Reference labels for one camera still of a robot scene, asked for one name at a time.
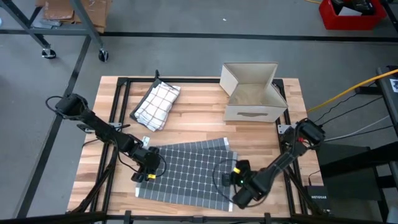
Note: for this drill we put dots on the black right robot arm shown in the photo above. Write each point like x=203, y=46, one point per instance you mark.
x=280, y=165

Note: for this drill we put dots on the red plastic bin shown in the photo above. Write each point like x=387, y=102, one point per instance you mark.
x=329, y=21

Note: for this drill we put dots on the black side stand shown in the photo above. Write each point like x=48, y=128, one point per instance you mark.
x=351, y=161

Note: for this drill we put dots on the grey towel white grid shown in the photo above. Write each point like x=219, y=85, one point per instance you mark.
x=189, y=177

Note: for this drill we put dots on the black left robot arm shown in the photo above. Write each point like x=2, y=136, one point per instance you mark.
x=99, y=127

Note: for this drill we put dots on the white towel orange grid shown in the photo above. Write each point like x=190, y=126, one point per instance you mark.
x=155, y=105

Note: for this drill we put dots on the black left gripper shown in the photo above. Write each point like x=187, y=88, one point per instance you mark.
x=150, y=163

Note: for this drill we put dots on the brown cardboard sheets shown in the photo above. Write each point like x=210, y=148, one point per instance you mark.
x=99, y=12

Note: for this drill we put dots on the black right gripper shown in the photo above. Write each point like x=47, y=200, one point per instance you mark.
x=244, y=179

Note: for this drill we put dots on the grey metal cart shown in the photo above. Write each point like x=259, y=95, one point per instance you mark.
x=84, y=28

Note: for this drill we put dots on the black aluminium rig frame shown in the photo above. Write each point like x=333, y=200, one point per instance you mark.
x=119, y=99

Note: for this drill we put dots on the black Netgear switch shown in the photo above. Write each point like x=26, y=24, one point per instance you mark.
x=318, y=197

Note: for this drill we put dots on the beige fabric storage box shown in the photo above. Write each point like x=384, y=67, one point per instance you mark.
x=252, y=93

